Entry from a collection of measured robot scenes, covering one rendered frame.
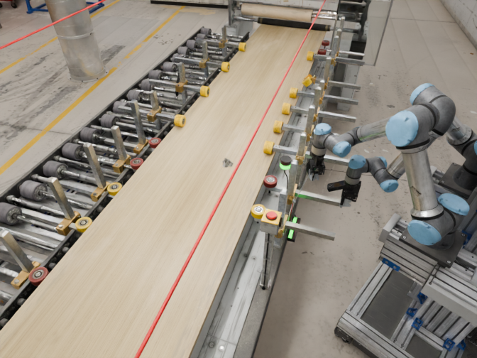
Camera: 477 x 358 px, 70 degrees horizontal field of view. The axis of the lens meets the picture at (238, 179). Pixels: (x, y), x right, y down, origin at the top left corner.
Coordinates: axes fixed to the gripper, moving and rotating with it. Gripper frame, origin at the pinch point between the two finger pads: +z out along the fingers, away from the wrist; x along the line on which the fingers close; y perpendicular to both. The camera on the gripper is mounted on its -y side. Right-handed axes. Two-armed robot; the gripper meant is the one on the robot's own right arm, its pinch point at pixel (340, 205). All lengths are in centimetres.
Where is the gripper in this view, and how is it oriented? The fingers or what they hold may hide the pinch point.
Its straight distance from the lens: 205.8
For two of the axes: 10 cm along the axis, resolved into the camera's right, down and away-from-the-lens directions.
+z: 0.0, 7.4, 6.7
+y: 9.5, 2.2, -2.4
